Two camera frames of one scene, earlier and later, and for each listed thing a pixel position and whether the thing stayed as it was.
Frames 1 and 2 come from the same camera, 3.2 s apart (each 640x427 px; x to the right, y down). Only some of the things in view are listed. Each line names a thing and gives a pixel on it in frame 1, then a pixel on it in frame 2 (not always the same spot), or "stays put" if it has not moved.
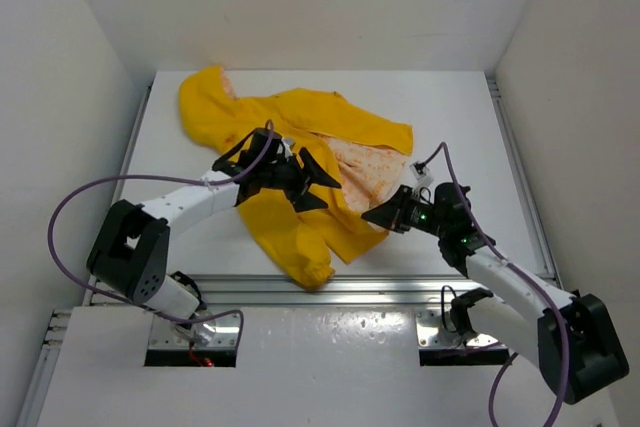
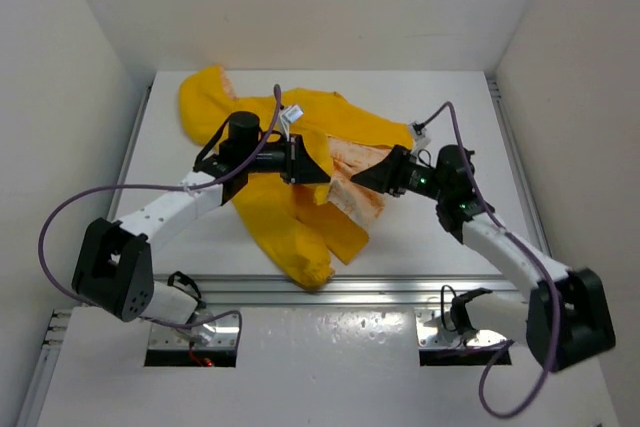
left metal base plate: [164, 336] stays put
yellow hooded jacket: [362, 151] stays put
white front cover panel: [296, 367] stays put
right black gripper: [392, 214] to [388, 175]
